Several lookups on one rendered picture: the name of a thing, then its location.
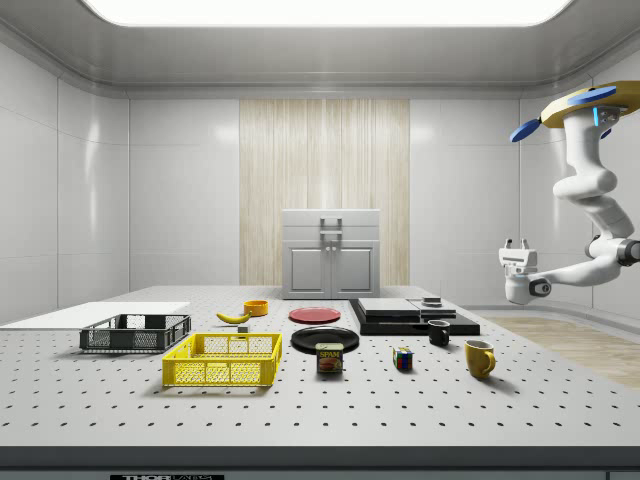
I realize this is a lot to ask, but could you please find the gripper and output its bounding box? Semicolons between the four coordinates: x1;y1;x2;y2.
498;238;539;276

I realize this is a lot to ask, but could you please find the black mug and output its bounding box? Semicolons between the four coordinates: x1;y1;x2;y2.
427;319;451;346

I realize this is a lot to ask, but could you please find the yellow mug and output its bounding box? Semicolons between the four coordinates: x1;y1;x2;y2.
464;339;497;378

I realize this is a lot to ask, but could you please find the black stove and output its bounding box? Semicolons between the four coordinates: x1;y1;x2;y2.
348;296;482;336

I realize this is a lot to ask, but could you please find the drone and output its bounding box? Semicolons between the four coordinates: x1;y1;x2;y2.
509;80;640;144

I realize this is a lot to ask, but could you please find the white cabinet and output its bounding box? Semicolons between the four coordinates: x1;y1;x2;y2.
281;208;381;300

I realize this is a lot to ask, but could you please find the red plate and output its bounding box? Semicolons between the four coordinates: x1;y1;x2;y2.
288;306;342;324

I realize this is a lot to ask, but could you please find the flat-sided can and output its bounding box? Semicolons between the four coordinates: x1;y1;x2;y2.
315;342;345;375

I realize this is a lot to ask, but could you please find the black plate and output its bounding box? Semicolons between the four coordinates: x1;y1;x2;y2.
290;326;361;354

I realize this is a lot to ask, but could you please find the yellow basket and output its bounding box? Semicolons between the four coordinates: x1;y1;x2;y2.
161;332;283;388

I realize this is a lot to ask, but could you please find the dark grey basket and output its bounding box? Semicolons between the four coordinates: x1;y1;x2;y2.
79;313;192;354

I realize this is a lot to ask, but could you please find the white board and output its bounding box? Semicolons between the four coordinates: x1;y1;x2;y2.
0;301;192;330

